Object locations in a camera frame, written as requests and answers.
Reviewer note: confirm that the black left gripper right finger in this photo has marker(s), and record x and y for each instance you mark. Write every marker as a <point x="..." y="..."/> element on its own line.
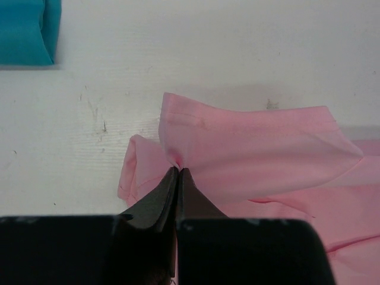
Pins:
<point x="216" y="249"/>

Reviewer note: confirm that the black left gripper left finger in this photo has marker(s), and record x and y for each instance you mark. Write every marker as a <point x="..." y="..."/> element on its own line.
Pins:
<point x="137" y="246"/>

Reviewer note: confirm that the pink t-shirt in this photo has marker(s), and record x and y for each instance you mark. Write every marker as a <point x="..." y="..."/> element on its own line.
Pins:
<point x="292" y="163"/>

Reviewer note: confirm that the teal folded t-shirt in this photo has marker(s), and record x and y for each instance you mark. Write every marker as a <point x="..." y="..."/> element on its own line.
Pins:
<point x="29" y="32"/>

